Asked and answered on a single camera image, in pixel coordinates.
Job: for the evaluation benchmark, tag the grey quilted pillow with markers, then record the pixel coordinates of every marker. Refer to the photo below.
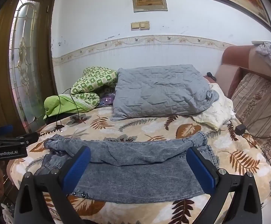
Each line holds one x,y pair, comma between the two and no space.
161,91

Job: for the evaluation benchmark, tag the leaf print blanket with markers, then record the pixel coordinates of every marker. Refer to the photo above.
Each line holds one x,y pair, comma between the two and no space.
149,126

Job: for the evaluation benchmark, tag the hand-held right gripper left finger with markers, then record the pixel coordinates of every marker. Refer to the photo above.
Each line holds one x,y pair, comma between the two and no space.
77,168

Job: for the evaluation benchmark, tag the beige wall switch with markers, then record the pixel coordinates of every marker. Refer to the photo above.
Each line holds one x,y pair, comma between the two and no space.
144,25
135,26

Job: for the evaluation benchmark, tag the purple cloth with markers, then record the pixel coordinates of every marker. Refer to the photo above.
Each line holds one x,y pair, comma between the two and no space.
107,99

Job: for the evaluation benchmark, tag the striped floral cushion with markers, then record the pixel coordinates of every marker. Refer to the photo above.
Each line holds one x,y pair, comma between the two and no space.
254,102

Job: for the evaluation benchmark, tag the wall plaque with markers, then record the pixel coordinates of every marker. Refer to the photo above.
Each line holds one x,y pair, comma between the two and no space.
149,1

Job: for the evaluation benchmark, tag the green patterned quilt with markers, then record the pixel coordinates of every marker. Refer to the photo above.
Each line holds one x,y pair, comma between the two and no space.
88,84

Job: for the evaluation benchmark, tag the small black object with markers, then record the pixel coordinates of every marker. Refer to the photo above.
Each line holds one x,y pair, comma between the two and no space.
210,75

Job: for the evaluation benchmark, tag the wooden door with glass panel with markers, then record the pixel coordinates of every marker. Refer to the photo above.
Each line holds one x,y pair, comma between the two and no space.
0,51

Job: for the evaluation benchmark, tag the brown upholstered sofa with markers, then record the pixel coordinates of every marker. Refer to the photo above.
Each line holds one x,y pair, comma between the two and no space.
233,56

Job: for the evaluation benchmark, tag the grey-blue denim pants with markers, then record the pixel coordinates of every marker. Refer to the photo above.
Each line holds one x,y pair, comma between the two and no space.
137,172

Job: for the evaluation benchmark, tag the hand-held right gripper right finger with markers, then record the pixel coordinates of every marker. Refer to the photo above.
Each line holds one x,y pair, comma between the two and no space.
201,170

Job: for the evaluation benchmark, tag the cream pillow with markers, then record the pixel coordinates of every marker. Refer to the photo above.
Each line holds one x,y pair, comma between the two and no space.
217,112

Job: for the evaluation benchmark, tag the black charger adapter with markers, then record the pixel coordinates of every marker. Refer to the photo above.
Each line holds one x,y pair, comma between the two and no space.
241,129

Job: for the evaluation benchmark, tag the pale lilac garment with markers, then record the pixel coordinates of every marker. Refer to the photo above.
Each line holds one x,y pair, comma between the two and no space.
267,53

